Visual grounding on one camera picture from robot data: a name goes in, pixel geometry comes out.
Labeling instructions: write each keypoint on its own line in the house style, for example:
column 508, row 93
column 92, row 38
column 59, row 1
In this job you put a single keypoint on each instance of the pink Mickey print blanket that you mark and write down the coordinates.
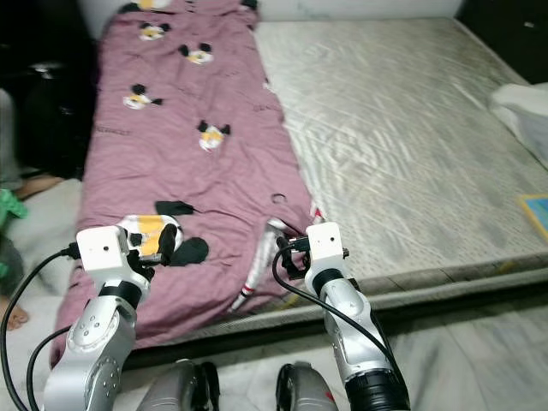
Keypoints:
column 180, row 154

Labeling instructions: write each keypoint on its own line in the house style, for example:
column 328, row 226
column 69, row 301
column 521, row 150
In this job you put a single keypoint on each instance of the quilted grey mattress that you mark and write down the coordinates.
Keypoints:
column 394, row 128

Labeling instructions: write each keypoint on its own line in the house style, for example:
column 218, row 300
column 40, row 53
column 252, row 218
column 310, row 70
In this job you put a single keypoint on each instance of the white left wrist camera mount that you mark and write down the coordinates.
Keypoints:
column 103, row 248

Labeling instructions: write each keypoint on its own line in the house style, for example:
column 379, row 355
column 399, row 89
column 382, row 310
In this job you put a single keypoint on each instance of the silver left arm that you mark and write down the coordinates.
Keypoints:
column 94, row 342

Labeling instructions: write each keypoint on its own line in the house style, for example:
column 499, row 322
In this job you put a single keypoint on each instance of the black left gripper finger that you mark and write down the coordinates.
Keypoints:
column 167, row 241

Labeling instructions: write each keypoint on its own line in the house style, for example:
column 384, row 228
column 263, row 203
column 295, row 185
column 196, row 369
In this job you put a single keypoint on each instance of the grey right leg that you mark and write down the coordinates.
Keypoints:
column 308, row 390

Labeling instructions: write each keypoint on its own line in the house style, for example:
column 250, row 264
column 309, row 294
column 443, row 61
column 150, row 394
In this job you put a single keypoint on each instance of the green plastic stool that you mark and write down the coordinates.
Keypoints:
column 10, row 210

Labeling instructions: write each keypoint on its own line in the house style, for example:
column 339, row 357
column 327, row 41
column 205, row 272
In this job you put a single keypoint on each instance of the white pillow with tree print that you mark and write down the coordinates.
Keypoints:
column 522, row 116

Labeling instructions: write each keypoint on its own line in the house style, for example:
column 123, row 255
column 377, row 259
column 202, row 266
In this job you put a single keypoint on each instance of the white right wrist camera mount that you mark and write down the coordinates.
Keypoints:
column 327, row 244

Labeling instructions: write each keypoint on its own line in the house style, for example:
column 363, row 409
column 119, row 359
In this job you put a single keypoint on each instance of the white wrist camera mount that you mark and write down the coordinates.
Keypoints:
column 327, row 244
column 103, row 248

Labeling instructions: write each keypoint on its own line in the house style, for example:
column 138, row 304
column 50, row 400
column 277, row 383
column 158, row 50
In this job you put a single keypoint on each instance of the colourful children's book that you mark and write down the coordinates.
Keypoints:
column 538, row 214

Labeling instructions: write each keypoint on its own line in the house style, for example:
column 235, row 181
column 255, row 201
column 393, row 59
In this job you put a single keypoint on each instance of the grey white garment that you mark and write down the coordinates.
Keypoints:
column 261, row 257

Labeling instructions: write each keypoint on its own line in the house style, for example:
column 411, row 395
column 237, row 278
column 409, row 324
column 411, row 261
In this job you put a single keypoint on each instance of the person leg in grey trousers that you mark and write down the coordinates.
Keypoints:
column 8, row 137
column 13, row 312

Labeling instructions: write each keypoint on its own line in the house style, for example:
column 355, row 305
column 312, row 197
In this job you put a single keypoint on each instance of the silver right arm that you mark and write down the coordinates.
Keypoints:
column 351, row 317

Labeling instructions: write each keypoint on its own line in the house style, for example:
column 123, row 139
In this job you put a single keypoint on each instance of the black cabinet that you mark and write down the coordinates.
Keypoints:
column 51, row 128

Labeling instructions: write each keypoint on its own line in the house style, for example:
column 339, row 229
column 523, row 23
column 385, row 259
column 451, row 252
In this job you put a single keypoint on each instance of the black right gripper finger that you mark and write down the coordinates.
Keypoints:
column 281, row 245

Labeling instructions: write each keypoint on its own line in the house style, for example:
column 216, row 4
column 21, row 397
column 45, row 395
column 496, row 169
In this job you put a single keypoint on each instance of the black tufted headboard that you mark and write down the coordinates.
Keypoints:
column 505, row 21

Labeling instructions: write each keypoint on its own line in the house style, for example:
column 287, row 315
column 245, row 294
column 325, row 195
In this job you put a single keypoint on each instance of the grey left leg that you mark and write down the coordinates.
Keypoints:
column 175, row 390

